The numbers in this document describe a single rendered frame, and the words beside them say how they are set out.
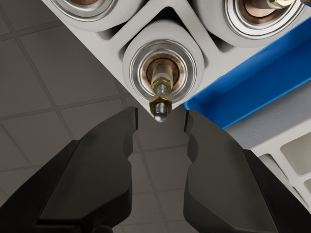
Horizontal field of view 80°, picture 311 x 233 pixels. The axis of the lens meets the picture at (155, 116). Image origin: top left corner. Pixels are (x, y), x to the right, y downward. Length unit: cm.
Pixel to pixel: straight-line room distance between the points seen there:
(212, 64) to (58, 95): 43
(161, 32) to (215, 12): 6
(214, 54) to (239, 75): 23
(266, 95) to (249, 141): 10
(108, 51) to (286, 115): 34
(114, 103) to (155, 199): 43
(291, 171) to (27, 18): 65
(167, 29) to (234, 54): 12
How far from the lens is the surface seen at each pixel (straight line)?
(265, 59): 52
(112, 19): 22
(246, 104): 44
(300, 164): 51
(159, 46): 21
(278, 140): 40
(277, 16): 23
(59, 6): 23
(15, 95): 65
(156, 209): 85
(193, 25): 28
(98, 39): 30
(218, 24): 22
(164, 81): 17
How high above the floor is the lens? 46
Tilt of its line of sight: 59 degrees down
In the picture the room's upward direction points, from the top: 175 degrees counter-clockwise
